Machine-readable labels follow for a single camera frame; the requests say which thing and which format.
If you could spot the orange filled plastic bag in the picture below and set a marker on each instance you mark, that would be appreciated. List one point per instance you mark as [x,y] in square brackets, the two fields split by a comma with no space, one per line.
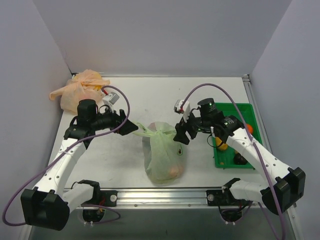
[84,85]

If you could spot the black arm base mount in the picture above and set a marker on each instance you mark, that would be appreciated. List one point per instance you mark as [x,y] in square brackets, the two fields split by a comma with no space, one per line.
[220,197]

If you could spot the aluminium front rail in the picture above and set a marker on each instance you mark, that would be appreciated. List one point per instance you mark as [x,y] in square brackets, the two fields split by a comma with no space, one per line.
[150,198]

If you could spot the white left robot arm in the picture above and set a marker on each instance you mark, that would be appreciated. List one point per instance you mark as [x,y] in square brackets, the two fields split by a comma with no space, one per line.
[47,205]

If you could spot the green plastic tray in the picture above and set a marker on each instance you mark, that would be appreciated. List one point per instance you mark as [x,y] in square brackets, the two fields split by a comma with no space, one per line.
[241,140]

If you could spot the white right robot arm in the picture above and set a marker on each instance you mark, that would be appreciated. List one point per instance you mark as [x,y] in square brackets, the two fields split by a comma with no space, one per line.
[283,185]

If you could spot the aluminium rail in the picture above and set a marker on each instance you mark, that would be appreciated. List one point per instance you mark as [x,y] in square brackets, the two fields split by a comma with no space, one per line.
[150,198]
[252,100]

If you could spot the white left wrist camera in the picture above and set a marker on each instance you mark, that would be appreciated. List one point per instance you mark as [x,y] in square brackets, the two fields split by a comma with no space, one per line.
[110,99]

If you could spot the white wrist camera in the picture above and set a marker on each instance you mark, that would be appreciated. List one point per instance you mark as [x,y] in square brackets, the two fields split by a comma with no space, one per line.
[183,108]
[110,99]

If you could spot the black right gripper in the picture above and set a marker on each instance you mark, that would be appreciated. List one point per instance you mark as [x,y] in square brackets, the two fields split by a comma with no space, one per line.
[189,125]

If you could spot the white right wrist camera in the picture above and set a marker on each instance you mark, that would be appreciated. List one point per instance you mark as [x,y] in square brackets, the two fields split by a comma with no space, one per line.
[183,108]

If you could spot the orange tangerine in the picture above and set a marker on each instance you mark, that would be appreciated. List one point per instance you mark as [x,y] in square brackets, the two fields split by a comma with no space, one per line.
[250,128]

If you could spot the yellow orange lemon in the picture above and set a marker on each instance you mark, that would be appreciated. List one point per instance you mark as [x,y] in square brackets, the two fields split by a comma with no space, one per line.
[220,145]

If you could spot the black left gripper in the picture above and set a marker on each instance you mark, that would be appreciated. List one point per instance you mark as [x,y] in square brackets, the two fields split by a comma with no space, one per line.
[121,121]

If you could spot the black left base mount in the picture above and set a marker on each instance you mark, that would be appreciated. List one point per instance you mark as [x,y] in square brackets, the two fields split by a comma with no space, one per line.
[107,198]

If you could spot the pale green plastic bag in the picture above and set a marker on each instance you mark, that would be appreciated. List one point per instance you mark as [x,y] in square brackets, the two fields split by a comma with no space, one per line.
[164,158]

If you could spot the dark purple passion fruit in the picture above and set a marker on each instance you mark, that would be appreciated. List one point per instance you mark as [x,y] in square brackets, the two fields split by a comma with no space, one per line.
[239,160]

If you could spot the aluminium right side rail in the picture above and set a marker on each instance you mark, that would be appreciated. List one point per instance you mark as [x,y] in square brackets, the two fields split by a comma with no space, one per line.
[252,100]

